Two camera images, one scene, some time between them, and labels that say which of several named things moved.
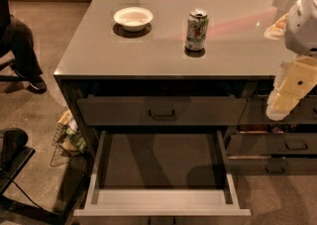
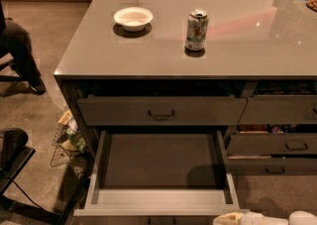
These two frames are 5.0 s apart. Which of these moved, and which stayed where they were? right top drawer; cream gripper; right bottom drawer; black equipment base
Moved: cream gripper
Stayed: black equipment base; right top drawer; right bottom drawer
